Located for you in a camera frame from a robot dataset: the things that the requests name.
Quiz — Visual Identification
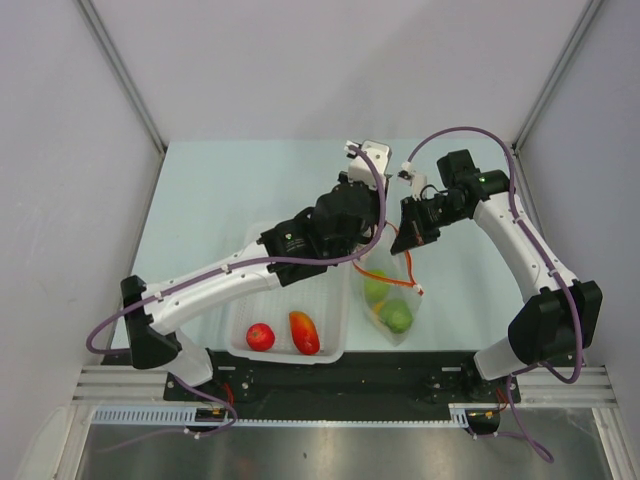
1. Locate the red orange toy mango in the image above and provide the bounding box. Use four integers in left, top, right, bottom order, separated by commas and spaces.
289, 311, 320, 355

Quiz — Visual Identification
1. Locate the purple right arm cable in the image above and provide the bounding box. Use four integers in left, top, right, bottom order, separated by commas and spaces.
404, 126, 586, 385

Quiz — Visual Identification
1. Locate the white slotted cable duct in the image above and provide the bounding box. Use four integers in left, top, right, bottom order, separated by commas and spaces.
92, 406, 197, 426

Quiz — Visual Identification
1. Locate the aluminium frame rail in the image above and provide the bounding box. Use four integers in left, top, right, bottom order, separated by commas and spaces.
73, 0, 168, 157

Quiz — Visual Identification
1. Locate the white perforated plastic basket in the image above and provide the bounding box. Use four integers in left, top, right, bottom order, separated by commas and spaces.
224, 264, 351, 365

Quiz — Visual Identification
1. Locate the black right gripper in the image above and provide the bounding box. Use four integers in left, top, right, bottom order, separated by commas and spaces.
392, 194, 468, 255

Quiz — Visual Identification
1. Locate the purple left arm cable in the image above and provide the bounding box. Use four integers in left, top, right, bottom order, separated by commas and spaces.
85, 145, 389, 354

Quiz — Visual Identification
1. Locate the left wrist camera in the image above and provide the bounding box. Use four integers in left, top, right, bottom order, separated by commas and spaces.
344, 140, 392, 190

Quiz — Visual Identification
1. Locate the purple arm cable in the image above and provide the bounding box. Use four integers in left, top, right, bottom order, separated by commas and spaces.
85, 145, 389, 354
404, 126, 586, 385

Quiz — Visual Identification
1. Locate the red toy apple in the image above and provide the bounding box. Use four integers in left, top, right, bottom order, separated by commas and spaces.
246, 323, 275, 352

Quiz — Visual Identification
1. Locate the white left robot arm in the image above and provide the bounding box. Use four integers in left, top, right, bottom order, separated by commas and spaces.
120, 173, 387, 400

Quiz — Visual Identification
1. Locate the clear zip top bag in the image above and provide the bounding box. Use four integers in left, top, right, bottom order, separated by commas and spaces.
351, 222, 424, 347

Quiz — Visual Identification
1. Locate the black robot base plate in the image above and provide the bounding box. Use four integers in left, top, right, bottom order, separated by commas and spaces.
163, 349, 522, 421

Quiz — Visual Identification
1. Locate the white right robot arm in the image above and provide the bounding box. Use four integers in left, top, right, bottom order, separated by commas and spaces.
391, 150, 603, 401

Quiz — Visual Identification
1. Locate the green custard apple toy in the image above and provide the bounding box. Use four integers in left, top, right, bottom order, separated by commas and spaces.
378, 298, 414, 334

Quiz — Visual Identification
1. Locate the yellow toy lemon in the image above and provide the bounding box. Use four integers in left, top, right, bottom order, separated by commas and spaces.
372, 301, 386, 322

